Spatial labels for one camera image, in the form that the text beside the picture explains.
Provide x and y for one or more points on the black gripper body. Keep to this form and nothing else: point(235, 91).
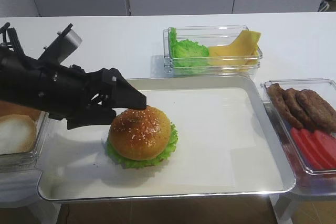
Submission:
point(61, 91)

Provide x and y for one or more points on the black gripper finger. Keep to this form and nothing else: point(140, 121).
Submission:
point(90, 116)
point(109, 89)

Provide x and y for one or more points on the sesame top bun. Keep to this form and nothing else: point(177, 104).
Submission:
point(140, 135)

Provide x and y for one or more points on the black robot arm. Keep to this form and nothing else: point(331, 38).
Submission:
point(13, 78)

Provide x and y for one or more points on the yellow cheese slice flat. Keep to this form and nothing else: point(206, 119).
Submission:
point(218, 56)

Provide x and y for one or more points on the clear lettuce and cheese box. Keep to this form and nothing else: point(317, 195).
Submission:
point(208, 36)

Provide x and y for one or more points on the yellow cheese slice upright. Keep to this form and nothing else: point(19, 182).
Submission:
point(243, 46)

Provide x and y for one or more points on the bun half standing edge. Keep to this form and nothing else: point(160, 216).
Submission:
point(7, 108)

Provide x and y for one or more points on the bun half white face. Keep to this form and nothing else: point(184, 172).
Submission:
point(18, 134)

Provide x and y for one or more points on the green lettuce in box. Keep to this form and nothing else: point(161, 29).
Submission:
point(187, 53)

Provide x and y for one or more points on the green lettuce leaf under patty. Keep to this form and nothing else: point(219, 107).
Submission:
point(128, 163)

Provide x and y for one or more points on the clear bun container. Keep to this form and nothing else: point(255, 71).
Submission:
point(25, 161)

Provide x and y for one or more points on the silver metal tray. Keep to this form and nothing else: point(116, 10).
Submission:
point(227, 146)

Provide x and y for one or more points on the left brown patty in box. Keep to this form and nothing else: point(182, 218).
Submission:
point(275, 92)

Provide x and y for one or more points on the brown patty in box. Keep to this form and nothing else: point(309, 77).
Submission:
point(296, 110)
point(318, 109)
point(275, 92)

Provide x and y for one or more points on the middle brown patty in box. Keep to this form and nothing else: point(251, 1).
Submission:
point(296, 110)

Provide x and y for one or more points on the clear patty and tomato box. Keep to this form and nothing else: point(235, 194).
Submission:
point(326, 89)

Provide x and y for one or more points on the left red tomato slice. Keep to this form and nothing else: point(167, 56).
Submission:
point(304, 150)

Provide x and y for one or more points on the red tomato slice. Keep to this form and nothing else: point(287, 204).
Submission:
point(309, 140)
point(304, 150)
point(326, 146)

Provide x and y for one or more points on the right brown patty in box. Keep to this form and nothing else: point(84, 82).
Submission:
point(318, 109)

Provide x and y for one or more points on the middle red tomato slice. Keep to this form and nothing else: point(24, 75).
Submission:
point(309, 140)

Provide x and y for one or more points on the right red tomato slice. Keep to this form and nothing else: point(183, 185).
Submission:
point(326, 146)

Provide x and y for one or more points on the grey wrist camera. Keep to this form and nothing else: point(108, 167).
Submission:
point(62, 47)

